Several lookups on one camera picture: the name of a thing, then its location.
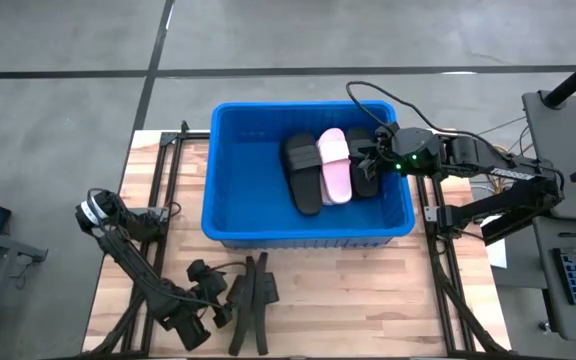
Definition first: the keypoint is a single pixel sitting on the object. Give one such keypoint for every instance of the grey desk with pole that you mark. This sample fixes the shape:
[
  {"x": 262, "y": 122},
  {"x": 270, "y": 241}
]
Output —
[{"x": 573, "y": 130}]

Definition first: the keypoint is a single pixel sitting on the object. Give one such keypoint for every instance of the black bar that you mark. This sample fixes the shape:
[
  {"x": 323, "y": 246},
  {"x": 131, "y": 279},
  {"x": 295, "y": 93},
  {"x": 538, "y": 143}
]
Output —
[{"x": 508, "y": 230}]

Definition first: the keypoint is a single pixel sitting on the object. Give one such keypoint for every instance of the white mounting plate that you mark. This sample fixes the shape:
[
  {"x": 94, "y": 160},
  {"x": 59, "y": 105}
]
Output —
[{"x": 431, "y": 214}]

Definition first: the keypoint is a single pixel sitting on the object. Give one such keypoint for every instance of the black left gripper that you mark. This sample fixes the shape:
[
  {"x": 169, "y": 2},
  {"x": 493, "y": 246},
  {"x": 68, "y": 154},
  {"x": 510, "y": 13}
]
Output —
[{"x": 207, "y": 280}]

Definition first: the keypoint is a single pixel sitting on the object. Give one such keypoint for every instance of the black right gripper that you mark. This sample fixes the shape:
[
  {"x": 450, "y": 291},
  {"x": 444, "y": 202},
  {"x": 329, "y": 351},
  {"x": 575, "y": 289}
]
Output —
[{"x": 413, "y": 150}]

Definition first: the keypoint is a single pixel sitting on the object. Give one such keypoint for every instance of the blue plastic ribbed bin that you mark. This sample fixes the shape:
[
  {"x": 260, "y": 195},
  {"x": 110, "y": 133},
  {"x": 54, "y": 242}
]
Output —
[{"x": 248, "y": 210}]

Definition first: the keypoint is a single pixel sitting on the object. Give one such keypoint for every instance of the white paper sheet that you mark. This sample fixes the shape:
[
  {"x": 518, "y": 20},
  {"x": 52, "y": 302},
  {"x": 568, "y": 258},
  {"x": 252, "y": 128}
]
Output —
[{"x": 497, "y": 254}]

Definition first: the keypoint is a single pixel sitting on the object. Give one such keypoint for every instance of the black pole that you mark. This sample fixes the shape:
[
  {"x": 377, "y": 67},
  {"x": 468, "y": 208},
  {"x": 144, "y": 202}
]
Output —
[{"x": 575, "y": 75}]

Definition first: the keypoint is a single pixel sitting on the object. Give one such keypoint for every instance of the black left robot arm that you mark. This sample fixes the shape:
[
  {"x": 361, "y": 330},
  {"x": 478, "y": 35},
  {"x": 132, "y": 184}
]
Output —
[{"x": 133, "y": 265}]

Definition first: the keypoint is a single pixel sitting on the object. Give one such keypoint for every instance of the grey desk with keyboard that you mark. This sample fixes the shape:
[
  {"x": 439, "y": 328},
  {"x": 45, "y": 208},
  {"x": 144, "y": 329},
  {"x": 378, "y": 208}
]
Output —
[{"x": 548, "y": 290}]

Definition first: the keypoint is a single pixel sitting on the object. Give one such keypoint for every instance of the pink slide sandal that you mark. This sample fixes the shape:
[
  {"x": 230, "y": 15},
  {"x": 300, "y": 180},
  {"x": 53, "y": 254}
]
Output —
[
  {"x": 325, "y": 200},
  {"x": 338, "y": 180}
]

